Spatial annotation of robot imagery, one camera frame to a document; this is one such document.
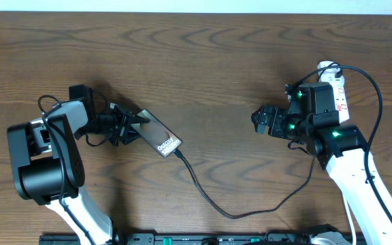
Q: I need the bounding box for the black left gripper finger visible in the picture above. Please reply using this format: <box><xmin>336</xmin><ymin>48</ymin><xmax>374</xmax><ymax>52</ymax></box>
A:
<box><xmin>120</xmin><ymin>132</ymin><xmax>141</xmax><ymax>144</ymax></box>
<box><xmin>124</xmin><ymin>110</ymin><xmax>150</xmax><ymax>124</ymax></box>

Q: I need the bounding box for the black USB charger cable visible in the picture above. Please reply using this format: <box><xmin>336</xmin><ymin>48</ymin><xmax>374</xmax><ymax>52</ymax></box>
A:
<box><xmin>172</xmin><ymin>61</ymin><xmax>344</xmax><ymax>220</ymax></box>

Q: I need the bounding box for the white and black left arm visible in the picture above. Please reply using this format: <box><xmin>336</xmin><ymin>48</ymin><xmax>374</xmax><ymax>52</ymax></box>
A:
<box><xmin>7</xmin><ymin>95</ymin><xmax>147</xmax><ymax>244</ymax></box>

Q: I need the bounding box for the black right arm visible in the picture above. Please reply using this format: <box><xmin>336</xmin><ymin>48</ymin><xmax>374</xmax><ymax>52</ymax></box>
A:
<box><xmin>251</xmin><ymin>82</ymin><xmax>392</xmax><ymax>244</ymax></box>

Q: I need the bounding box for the white USB charger adapter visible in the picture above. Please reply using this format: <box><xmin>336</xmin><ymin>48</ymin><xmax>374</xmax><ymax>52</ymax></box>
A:
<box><xmin>317</xmin><ymin>61</ymin><xmax>344</xmax><ymax>87</ymax></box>

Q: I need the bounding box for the white power strip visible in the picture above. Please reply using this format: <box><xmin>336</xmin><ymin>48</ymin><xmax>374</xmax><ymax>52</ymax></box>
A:
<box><xmin>316</xmin><ymin>61</ymin><xmax>350</xmax><ymax>124</ymax></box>

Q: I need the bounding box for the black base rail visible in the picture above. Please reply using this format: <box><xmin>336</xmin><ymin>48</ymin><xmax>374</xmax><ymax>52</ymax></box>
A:
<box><xmin>39</xmin><ymin>232</ymin><xmax>367</xmax><ymax>245</ymax></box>

